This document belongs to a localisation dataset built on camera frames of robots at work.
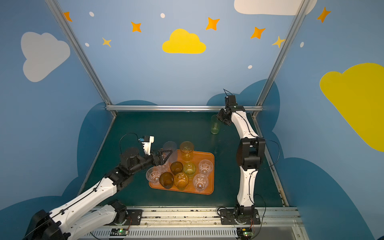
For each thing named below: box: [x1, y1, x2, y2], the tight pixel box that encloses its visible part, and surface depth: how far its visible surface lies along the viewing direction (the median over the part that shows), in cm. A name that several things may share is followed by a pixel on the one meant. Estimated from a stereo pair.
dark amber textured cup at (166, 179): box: [159, 172, 174, 189], surface depth 82 cm
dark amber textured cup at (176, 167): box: [170, 161, 184, 174], surface depth 86 cm
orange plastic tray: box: [148, 149, 215, 195], surface depth 86 cm
